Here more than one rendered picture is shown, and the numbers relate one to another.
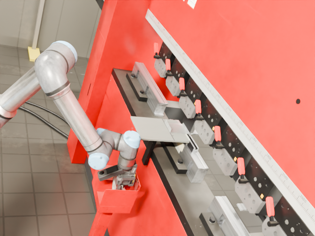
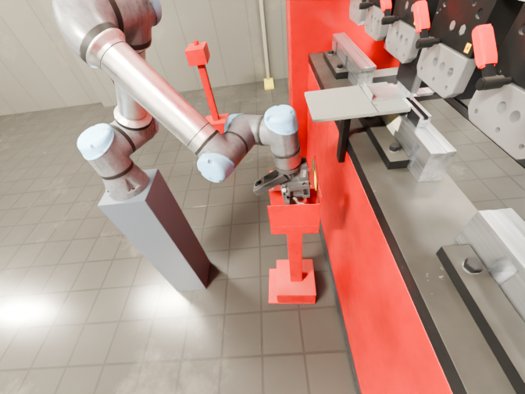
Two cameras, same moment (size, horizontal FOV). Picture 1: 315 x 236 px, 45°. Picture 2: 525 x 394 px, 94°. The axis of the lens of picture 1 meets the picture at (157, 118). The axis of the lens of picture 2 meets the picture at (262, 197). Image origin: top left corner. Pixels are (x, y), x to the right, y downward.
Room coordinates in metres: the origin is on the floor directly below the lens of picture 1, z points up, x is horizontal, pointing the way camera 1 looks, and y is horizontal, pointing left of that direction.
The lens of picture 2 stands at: (0.86, -0.19, 1.36)
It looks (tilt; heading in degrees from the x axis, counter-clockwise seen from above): 46 degrees down; 37
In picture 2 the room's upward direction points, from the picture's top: 10 degrees counter-clockwise
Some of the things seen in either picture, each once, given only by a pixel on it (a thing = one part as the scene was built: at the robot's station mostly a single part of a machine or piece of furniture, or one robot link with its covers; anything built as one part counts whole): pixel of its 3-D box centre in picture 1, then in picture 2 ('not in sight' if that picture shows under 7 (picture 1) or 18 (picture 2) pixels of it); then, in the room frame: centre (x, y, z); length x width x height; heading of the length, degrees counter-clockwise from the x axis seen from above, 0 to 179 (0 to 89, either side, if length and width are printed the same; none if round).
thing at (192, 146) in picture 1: (187, 137); (407, 104); (1.64, -0.18, 0.98); 0.20 x 0.03 x 0.03; 31
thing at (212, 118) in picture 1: (213, 122); (468, 41); (1.53, -0.25, 1.18); 0.15 x 0.09 x 0.17; 31
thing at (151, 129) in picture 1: (159, 129); (352, 101); (1.60, -0.03, 1.00); 0.26 x 0.18 x 0.01; 121
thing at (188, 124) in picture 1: (189, 122); (408, 75); (1.68, -0.16, 1.05); 0.10 x 0.02 x 0.10; 31
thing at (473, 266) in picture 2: (212, 219); (473, 265); (1.21, -0.37, 0.91); 0.03 x 0.03 x 0.02
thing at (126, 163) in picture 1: (126, 158); (287, 155); (1.34, 0.06, 0.95); 0.08 x 0.08 x 0.05
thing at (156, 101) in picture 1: (148, 87); (350, 59); (2.15, 0.13, 0.92); 0.50 x 0.06 x 0.10; 31
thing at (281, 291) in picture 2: not in sight; (291, 281); (1.37, 0.10, 0.06); 0.25 x 0.20 x 0.12; 117
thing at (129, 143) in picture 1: (129, 144); (281, 131); (1.33, 0.07, 1.03); 0.09 x 0.08 x 0.11; 94
